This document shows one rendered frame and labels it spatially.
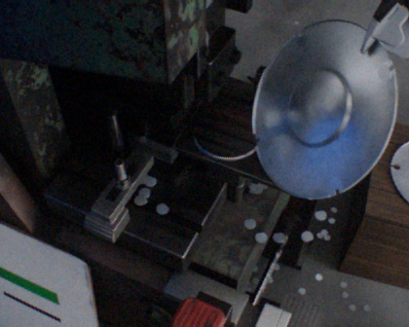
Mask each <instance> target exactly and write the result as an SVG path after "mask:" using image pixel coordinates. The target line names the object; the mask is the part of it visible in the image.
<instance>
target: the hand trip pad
mask: <svg viewBox="0 0 409 327"><path fill-rule="evenodd" d="M224 320H225V316H224V312H223V311H222V310H221V309H219V308H217V307H215V306H212V305H210V304H207V303H206V302H203V301H201V300H198V299H196V298H194V297H188V298H186V299H184V300H183V301H182V302H181V304H180V306H179V307H178V310H177V311H176V312H175V315H174V316H173V319H172V321H171V322H170V323H171V327H222V326H223V323H224Z"/></svg>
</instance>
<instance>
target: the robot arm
mask: <svg viewBox="0 0 409 327"><path fill-rule="evenodd" d="M402 5H404V7H402ZM375 40H378V41H380V42H381V43H383V46H385V48H386V50H387V51H389V52H391V53H393V54H395V55H398V56H400V57H403V58H405V57H409V0H383V1H381V3H380V5H379V6H378V8H377V10H376V12H375V13H374V15H373V18H372V20H371V21H370V24H369V27H368V28H367V31H366V34H365V36H364V39H363V42H362V44H361V45H362V46H361V48H360V52H361V53H362V54H363V55H364V54H365V53H366V52H367V51H368V50H369V49H370V48H371V47H372V46H373V44H374V42H375Z"/></svg>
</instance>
